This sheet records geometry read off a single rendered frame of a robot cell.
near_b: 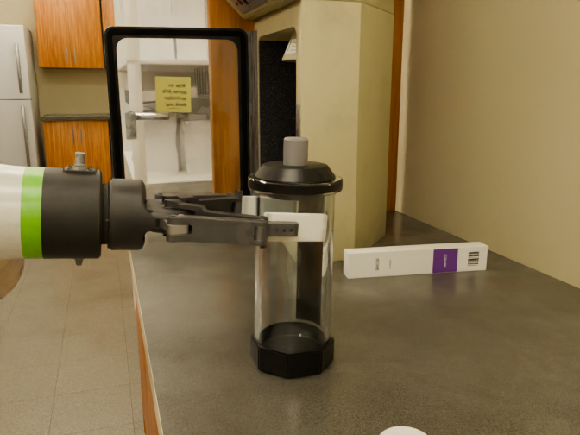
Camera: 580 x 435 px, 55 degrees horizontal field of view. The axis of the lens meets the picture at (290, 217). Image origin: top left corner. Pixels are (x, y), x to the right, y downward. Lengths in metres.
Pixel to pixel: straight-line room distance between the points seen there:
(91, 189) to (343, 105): 0.58
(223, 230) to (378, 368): 0.26
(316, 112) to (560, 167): 0.44
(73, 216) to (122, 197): 0.05
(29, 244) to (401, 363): 0.44
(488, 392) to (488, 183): 0.66
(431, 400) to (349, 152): 0.54
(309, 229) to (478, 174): 0.73
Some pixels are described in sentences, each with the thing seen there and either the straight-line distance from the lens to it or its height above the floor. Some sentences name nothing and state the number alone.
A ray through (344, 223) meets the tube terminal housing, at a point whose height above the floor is 1.01.
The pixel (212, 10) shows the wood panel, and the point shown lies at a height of 1.43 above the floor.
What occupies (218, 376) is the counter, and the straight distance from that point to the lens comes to 0.68.
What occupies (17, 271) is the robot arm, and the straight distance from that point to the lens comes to 0.72.
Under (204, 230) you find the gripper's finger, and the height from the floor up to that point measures 1.13.
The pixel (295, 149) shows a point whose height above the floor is 1.20.
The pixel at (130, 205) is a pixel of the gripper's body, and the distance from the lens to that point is 0.58.
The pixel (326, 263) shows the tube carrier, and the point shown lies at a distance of 0.64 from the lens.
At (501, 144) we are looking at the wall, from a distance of 1.23.
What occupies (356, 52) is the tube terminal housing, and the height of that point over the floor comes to 1.33.
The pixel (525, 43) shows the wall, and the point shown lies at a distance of 1.19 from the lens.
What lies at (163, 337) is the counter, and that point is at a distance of 0.79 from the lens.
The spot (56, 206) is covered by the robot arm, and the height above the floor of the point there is 1.16.
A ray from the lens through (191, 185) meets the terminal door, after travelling 1.31.
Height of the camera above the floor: 1.27
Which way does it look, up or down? 13 degrees down
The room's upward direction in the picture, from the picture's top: straight up
